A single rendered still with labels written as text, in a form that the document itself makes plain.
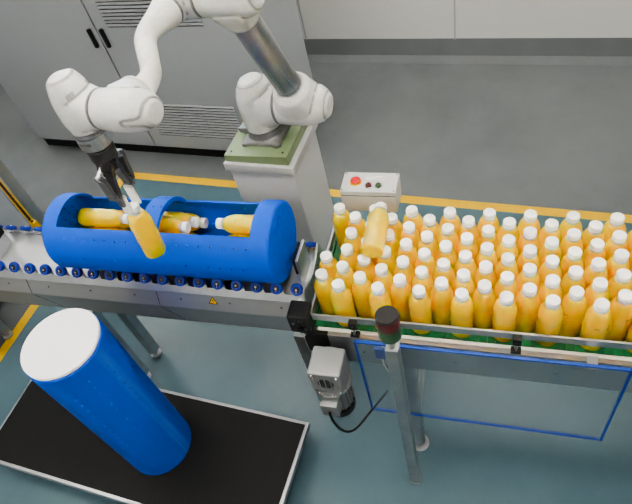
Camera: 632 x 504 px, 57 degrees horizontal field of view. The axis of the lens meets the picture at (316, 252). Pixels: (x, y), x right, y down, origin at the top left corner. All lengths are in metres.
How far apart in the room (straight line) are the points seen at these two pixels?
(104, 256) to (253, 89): 0.83
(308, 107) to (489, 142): 1.88
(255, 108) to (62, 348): 1.12
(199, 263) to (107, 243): 0.35
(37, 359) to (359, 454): 1.40
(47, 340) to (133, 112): 1.00
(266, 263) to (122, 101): 0.70
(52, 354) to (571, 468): 2.04
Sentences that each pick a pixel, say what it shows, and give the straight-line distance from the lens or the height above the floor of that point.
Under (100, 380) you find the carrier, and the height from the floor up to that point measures 0.92.
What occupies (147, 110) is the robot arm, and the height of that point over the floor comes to 1.80.
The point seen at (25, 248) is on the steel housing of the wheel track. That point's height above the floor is 0.93.
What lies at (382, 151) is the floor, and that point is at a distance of 3.91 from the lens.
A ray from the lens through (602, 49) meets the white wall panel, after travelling 4.60.
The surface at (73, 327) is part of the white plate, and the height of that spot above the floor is 1.04.
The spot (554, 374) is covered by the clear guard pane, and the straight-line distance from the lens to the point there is 1.92.
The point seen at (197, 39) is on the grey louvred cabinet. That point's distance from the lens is 3.60.
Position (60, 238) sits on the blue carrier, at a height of 1.18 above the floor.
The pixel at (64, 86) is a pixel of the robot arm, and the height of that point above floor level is 1.86.
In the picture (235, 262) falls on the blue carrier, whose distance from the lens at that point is 1.93.
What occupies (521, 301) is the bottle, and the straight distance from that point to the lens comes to 1.82.
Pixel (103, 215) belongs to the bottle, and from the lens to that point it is 2.32.
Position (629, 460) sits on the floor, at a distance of 2.81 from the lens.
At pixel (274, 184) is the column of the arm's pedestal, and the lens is 2.52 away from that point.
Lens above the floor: 2.55
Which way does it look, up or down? 49 degrees down
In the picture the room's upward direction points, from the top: 17 degrees counter-clockwise
